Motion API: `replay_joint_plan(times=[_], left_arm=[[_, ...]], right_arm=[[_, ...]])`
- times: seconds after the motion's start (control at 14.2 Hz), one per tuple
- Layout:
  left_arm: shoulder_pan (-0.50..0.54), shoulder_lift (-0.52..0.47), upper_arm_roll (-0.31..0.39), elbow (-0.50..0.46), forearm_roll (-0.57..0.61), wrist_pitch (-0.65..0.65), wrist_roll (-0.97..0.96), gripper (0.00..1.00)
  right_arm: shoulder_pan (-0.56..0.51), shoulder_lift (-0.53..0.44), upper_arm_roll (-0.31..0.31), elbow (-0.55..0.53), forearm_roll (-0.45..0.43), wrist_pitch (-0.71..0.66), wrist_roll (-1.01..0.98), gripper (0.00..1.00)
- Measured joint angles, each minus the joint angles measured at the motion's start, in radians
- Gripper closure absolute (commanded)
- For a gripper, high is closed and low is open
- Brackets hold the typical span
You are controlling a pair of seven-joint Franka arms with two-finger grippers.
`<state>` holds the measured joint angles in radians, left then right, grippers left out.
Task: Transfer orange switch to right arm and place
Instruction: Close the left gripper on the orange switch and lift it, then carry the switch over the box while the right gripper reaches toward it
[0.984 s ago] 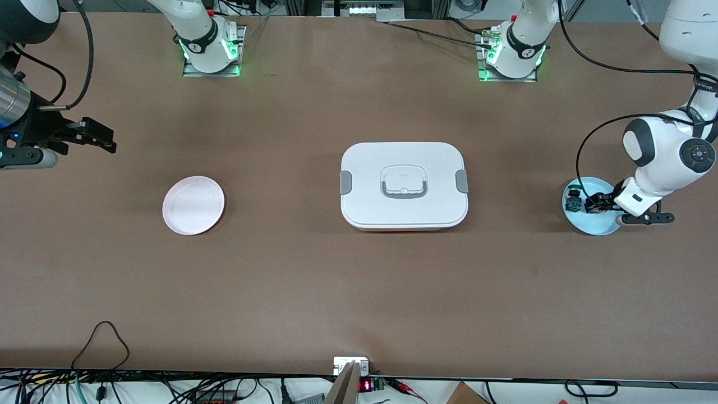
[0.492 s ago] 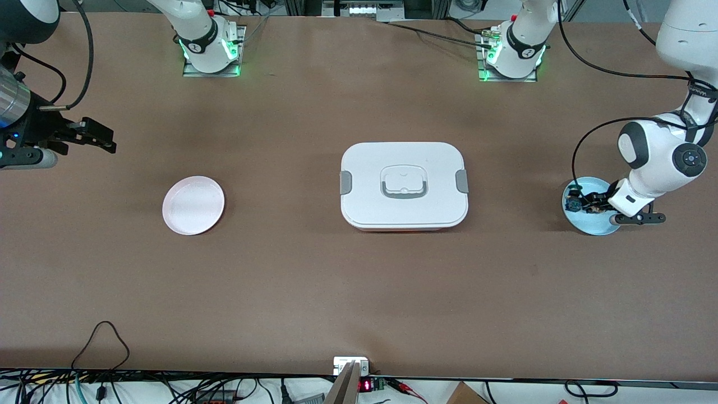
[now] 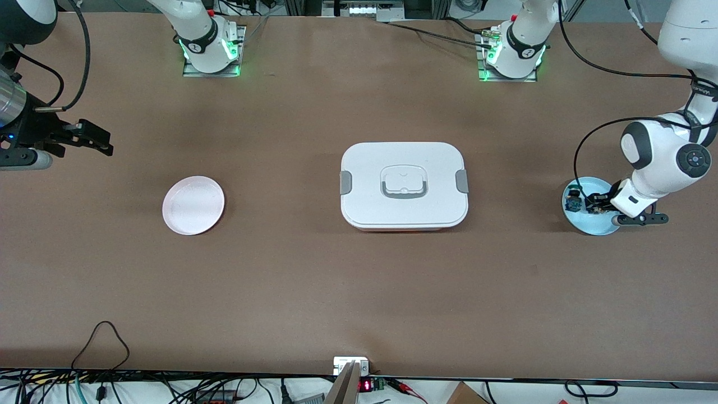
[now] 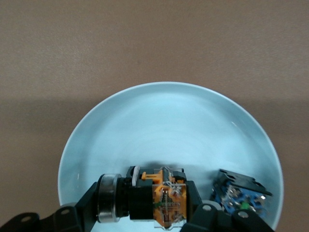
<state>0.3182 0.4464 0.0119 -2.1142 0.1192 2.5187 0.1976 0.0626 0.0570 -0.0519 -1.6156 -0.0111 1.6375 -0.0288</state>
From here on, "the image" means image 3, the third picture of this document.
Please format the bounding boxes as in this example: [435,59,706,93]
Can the light blue round plate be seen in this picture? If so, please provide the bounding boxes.
[562,177,624,236]

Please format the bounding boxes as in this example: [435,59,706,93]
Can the pink round plate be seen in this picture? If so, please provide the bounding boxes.
[162,176,225,236]

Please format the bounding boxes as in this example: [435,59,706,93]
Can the white lidded lunch box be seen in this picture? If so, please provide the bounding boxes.
[340,142,470,232]

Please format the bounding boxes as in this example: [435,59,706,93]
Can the brown cardboard box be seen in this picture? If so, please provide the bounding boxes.
[446,382,490,404]

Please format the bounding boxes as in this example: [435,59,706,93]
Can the red clip leads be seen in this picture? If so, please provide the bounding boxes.
[387,378,428,404]

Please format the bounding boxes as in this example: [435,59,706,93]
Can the electronics unit with lights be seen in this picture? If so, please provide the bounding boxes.
[323,0,406,22]

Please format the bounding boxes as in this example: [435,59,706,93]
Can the small white power box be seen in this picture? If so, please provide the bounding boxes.
[333,357,370,375]

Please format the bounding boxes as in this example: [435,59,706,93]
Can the grey aluminium bar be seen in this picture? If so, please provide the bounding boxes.
[324,362,361,404]

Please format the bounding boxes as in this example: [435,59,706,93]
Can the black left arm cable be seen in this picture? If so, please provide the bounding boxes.
[558,0,707,213]

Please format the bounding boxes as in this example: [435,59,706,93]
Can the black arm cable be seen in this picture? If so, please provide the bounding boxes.
[558,0,707,213]
[8,0,92,113]

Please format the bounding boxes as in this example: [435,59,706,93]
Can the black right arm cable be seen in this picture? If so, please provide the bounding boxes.
[8,0,92,113]

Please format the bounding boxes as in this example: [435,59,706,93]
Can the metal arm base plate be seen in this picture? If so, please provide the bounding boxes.
[182,25,247,78]
[476,31,539,83]

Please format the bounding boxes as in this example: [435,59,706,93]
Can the black cable loop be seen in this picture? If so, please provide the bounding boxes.
[71,321,131,372]

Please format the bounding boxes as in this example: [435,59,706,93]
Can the black cable across table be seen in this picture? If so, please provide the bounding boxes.
[384,17,497,51]

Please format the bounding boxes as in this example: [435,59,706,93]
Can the tangled black cable bundle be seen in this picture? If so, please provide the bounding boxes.
[0,369,337,404]

